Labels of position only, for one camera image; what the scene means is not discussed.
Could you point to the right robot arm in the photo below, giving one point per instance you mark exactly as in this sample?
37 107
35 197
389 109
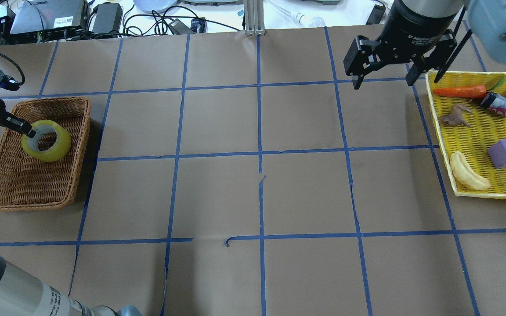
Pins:
486 19

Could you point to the small blue printed can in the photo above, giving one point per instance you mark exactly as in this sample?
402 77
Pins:
495 103

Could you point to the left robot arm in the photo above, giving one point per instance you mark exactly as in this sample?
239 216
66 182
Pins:
22 294

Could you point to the yellow plastic basket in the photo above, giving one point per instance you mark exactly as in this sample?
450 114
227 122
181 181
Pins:
485 130

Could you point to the brown wicker basket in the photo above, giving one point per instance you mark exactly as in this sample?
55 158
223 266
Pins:
42 173

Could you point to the black computer box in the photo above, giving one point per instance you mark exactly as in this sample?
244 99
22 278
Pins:
49 16

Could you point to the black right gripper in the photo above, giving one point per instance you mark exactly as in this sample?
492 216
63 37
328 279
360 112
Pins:
413 27

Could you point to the brown toy animal figure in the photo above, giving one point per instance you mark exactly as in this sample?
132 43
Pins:
455 117

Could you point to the black power adapter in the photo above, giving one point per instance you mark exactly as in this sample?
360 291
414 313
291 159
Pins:
107 19

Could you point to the aluminium frame post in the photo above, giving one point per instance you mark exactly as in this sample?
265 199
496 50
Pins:
254 17

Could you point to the yellow toy banana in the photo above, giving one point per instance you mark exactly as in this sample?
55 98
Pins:
463 173

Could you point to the yellow tape roll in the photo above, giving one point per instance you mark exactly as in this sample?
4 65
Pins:
51 143

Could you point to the light blue plate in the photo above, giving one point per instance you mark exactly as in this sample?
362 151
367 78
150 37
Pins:
159 6

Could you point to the orange toy carrot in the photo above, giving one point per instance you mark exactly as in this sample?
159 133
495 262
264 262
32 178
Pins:
469 92

